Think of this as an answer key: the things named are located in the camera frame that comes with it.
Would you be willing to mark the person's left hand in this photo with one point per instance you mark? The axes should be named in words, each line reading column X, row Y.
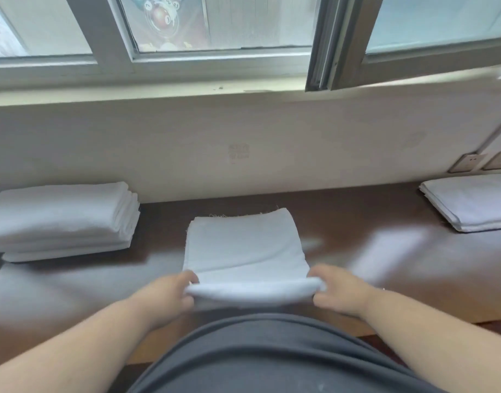
column 164, row 298

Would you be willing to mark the person's right hand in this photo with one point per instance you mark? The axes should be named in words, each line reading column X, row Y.
column 344, row 292

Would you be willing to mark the pale poster behind glass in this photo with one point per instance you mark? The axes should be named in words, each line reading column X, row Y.
column 2, row 28

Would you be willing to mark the person's left forearm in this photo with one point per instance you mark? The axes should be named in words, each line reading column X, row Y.
column 70, row 349

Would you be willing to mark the white towel with frayed edge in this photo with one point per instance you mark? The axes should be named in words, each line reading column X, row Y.
column 244, row 253

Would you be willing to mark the stack of folded white towels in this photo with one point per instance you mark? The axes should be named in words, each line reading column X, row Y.
column 62, row 216

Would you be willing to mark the person's grey shirt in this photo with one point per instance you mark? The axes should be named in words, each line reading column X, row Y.
column 275, row 356

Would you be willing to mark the person's right thumb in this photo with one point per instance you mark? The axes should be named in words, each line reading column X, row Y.
column 320, row 272

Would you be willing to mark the open grey window sash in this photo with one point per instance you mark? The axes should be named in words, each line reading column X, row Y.
column 348, row 40

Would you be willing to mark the person's right forearm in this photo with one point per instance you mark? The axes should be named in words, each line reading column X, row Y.
column 430, row 335

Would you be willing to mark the folded white towel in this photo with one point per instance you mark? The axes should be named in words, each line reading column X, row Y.
column 471, row 202

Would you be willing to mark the grey sliding window frame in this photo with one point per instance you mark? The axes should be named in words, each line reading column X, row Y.
column 111, row 49

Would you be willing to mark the beige wall socket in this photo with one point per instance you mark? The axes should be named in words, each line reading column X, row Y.
column 467, row 163
column 499, row 160

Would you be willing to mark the person's left thumb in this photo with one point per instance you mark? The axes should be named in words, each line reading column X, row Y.
column 188, row 277

